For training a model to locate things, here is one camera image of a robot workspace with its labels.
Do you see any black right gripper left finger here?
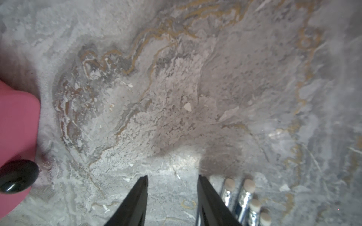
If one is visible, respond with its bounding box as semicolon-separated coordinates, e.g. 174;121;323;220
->
105;175;148;226

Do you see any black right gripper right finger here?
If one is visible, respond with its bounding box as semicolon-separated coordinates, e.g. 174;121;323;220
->
197;175;242;226

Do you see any pink bottom drawer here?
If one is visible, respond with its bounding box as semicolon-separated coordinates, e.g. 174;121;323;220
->
1;82;41;218

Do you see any black pencil bundle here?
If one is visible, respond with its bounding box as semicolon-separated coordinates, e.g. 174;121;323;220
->
221;178;272;226

